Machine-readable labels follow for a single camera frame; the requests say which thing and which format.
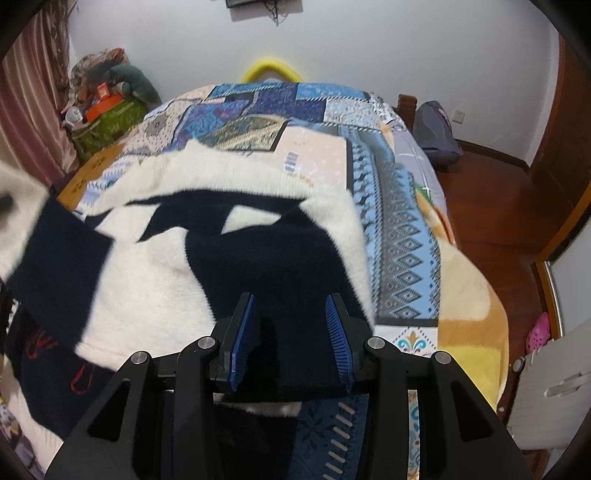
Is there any dark green plush toy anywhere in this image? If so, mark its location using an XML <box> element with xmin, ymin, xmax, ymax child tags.
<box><xmin>106</xmin><ymin>64</ymin><xmax>161</xmax><ymax>109</ymax></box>

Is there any cream and navy striped sweater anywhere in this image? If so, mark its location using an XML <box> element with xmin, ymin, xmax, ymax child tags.
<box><xmin>1</xmin><ymin>140</ymin><xmax>375</xmax><ymax>469</ymax></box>

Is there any blue patchwork bedspread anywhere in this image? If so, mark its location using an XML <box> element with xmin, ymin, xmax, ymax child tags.
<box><xmin>73</xmin><ymin>81</ymin><xmax>456</xmax><ymax>480</ymax></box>

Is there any wall mounted black monitor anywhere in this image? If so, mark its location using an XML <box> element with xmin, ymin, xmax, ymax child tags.
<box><xmin>225</xmin><ymin>0</ymin><xmax>262</xmax><ymax>9</ymax></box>

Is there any wooden bed post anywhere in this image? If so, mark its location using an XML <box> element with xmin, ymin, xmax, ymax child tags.
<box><xmin>396</xmin><ymin>94</ymin><xmax>418</xmax><ymax>130</ymax></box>

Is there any yellow orange fleece blanket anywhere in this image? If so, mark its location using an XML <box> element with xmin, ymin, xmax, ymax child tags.
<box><xmin>416</xmin><ymin>192</ymin><xmax>509</xmax><ymax>408</ymax></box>

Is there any grey blue backpack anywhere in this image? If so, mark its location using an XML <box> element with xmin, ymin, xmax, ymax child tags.
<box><xmin>413</xmin><ymin>100</ymin><xmax>463</xmax><ymax>165</ymax></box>

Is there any striped pink curtain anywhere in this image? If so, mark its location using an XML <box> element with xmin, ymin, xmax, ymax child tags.
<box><xmin>1</xmin><ymin>1</ymin><xmax>79</xmax><ymax>186</ymax></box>

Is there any brown wooden door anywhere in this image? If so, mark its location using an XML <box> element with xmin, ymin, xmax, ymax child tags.
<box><xmin>529</xmin><ymin>39</ymin><xmax>590</xmax><ymax>248</ymax></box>

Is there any green patterned storage box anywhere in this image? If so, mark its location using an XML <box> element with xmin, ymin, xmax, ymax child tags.
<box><xmin>70</xmin><ymin>98</ymin><xmax>147</xmax><ymax>163</ymax></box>

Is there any pink clog shoe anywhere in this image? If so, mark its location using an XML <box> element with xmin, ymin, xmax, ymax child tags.
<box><xmin>526</xmin><ymin>312</ymin><xmax>551</xmax><ymax>354</ymax></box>

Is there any white panel board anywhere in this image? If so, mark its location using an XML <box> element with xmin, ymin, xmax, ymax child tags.
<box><xmin>507</xmin><ymin>322</ymin><xmax>591</xmax><ymax>450</ymax></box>

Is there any yellow foam headboard arch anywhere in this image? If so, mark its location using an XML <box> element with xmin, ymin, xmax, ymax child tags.
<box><xmin>240</xmin><ymin>57</ymin><xmax>304</xmax><ymax>83</ymax></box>

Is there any wall power socket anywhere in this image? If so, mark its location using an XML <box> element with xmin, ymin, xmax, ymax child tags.
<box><xmin>452</xmin><ymin>110</ymin><xmax>465</xmax><ymax>124</ymax></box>

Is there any orange box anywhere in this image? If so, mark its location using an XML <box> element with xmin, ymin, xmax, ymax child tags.
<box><xmin>86</xmin><ymin>94</ymin><xmax>124</xmax><ymax>123</ymax></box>

